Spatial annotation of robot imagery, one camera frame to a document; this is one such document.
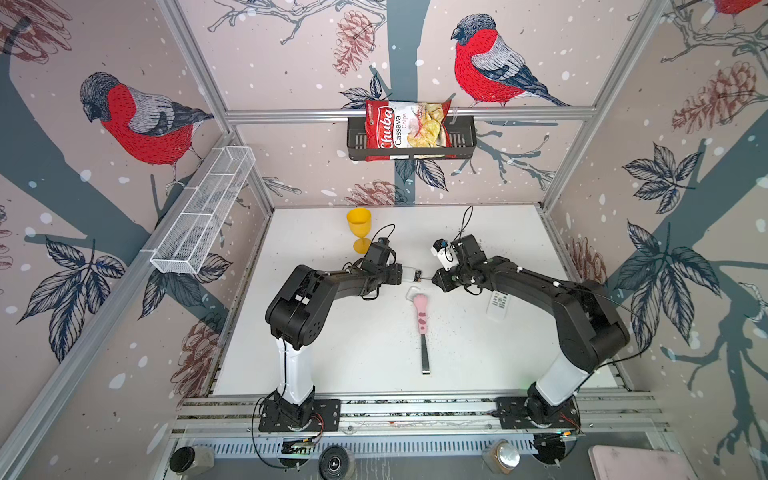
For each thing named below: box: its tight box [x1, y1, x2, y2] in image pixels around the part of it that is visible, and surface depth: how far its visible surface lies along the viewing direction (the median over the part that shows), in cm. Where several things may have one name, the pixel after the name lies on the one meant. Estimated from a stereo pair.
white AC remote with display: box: [402, 266, 416, 282], surface depth 102 cm
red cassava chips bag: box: [365, 99, 456, 161], surface depth 89 cm
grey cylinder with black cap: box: [169, 446, 215, 474], surface depth 62 cm
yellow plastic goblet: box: [347, 207, 372, 255], surface depth 100 cm
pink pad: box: [588, 445, 700, 480], surface depth 67 cm
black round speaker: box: [318, 445, 349, 480], surface depth 60 cm
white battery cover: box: [405, 285, 422, 302], surface depth 99 cm
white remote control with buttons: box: [486, 291, 511, 320], surface depth 94 cm
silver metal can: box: [481, 439, 522, 475], surface depth 61 cm
